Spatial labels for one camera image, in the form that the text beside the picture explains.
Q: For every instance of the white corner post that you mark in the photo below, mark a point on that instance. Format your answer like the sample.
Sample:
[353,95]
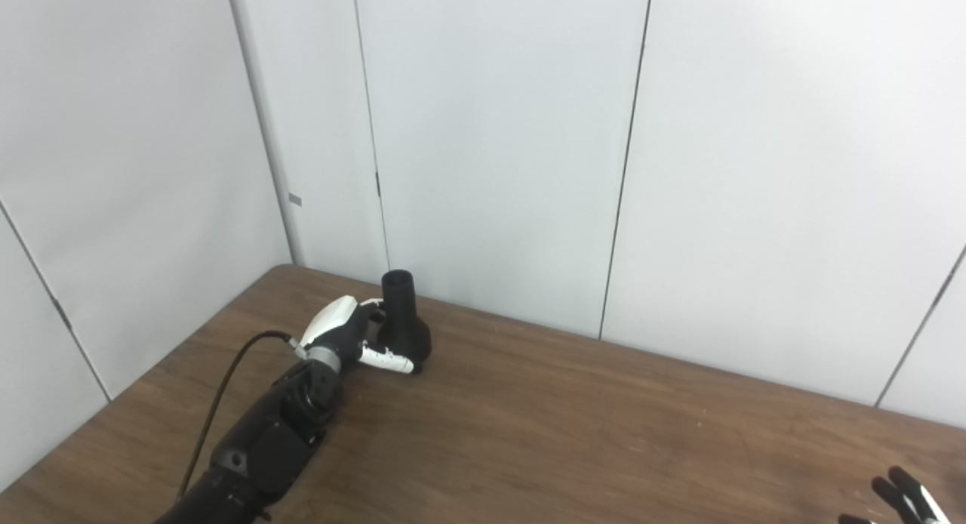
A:
[264,131]

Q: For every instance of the black flared nozzle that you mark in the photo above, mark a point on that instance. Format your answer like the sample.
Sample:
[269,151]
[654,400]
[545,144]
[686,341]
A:
[407,331]

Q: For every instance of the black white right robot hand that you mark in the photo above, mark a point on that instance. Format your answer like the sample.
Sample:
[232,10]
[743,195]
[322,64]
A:
[902,497]

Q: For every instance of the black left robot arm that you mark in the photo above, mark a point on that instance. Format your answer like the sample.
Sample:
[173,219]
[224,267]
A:
[264,441]

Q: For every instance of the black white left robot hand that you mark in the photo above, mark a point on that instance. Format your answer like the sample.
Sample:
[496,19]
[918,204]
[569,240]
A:
[336,328]

